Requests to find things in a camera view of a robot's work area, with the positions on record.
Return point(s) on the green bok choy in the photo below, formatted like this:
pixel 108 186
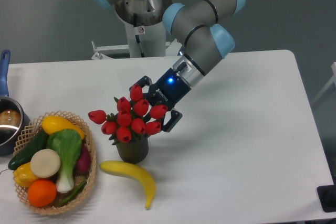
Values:
pixel 67 144

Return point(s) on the dark ribbed vase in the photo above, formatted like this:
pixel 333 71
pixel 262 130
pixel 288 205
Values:
pixel 135 150

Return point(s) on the blue saucepan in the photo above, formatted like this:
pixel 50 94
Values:
pixel 13 117

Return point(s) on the green bean pod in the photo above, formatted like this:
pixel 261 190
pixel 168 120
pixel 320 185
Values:
pixel 72 195

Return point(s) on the yellow squash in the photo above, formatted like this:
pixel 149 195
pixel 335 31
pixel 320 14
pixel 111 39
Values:
pixel 52 124

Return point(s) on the woven wicker basket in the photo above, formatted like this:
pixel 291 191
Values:
pixel 27 135

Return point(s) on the dark green cucumber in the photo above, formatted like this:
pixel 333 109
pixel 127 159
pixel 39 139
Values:
pixel 24 156

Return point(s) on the orange fruit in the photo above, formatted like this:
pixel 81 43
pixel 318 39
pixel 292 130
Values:
pixel 41 193

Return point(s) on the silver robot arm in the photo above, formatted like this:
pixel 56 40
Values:
pixel 205 42

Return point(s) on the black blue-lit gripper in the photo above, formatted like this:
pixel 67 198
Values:
pixel 168 90

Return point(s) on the black device at edge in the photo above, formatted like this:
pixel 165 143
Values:
pixel 327 197

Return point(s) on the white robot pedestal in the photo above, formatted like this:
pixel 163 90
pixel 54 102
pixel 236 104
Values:
pixel 146 41

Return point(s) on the cream round disc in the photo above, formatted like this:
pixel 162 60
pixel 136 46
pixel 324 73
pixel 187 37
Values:
pixel 45 163

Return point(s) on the white frame at right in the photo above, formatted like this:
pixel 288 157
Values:
pixel 327 89

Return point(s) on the yellow bell pepper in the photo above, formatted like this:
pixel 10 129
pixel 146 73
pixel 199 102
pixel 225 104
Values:
pixel 23 176

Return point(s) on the yellow banana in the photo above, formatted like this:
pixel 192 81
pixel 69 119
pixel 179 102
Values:
pixel 133 171

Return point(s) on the white metal base frame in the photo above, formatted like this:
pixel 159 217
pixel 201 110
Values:
pixel 173 48

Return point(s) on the purple red onion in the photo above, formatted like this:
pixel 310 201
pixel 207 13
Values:
pixel 84 161

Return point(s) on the red tulip bouquet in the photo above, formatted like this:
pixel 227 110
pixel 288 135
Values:
pixel 134 120

